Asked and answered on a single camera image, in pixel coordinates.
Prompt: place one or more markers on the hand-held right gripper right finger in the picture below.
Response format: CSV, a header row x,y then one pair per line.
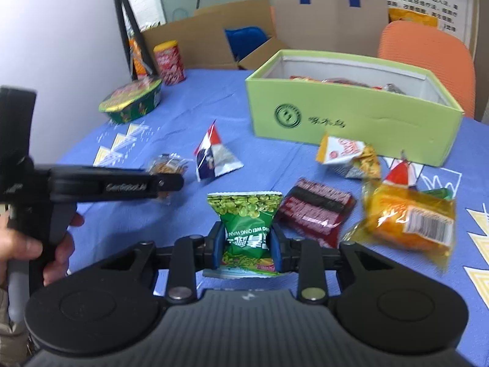
x,y
276,252

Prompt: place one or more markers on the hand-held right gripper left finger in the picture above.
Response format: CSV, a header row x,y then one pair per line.
x,y
218,248

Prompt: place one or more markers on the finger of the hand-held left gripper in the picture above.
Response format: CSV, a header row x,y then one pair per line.
x,y
114,187

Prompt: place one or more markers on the green pea snack packet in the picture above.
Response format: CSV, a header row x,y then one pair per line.
x,y
244,218

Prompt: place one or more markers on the small clear snack packet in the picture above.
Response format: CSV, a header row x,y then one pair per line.
x,y
168,164

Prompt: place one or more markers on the light green cardboard box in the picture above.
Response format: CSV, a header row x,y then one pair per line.
x,y
382,130

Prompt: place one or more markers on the person's left hand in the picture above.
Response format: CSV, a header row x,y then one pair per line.
x,y
57,260

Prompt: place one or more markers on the dark red snack packet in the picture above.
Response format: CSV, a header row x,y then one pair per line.
x,y
313,206

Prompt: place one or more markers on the green instant noodle bowl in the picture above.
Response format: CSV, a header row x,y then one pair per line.
x,y
130,103

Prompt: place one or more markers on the red white blue snack packet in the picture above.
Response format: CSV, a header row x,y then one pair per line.
x,y
217,156

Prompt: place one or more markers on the orange and olive snack packet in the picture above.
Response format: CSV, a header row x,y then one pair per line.
x,y
344,153

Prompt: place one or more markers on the clear orange bread packet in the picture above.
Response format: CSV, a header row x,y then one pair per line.
x,y
393,214

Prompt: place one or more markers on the orange snack bag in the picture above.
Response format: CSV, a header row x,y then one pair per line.
x,y
137,57

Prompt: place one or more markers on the red snack can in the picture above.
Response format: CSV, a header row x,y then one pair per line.
x,y
170,63

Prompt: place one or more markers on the small red white packet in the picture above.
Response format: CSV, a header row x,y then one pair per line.
x,y
399,174

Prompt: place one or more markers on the open brown cardboard box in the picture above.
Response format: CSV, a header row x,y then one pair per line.
x,y
191,42

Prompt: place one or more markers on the black tripod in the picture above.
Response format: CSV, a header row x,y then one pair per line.
x,y
130,19

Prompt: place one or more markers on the small green packet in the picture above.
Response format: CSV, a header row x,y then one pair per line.
x,y
439,194

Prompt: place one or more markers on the person's beige clothing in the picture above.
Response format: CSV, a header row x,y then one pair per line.
x,y
11,336

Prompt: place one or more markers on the blue plastic item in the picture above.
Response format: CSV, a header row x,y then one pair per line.
x,y
244,44

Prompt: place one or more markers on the orange chair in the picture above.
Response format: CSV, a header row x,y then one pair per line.
x,y
428,57

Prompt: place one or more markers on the yellow plastic bag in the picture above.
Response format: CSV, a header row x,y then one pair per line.
x,y
412,17

